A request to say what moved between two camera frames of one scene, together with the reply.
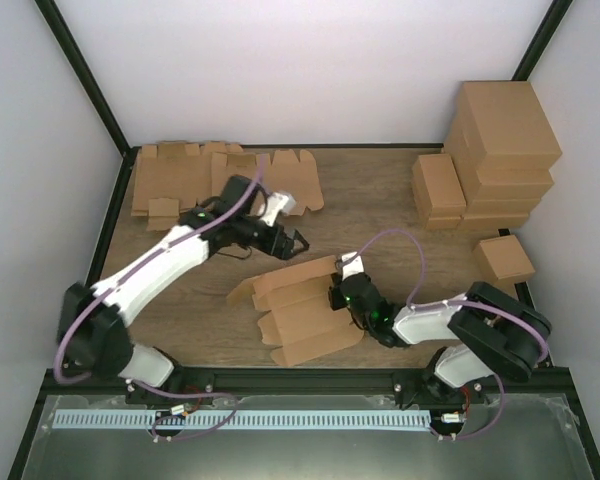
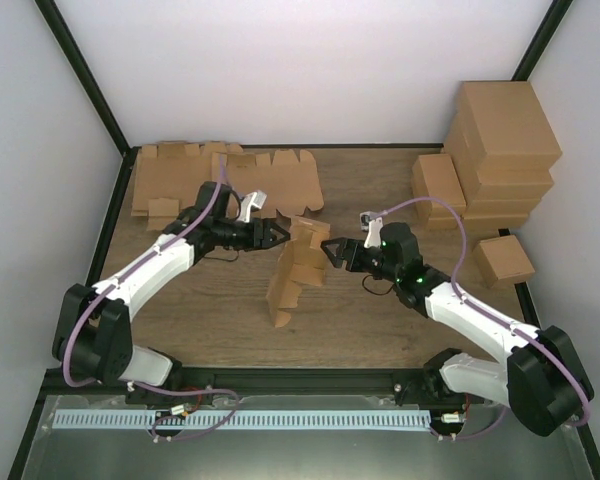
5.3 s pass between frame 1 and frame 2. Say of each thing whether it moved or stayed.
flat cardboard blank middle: stayed
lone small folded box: stayed
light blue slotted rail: stayed
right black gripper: moved
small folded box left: stayed
